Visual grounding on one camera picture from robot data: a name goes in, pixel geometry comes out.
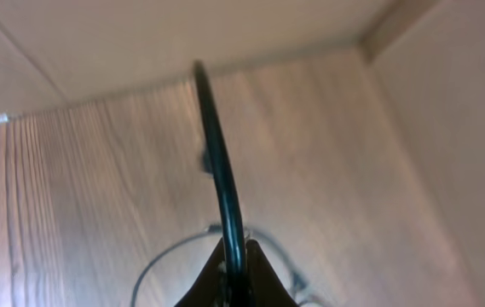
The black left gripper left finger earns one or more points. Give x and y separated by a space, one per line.
206 291

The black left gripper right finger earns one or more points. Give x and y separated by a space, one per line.
267 289

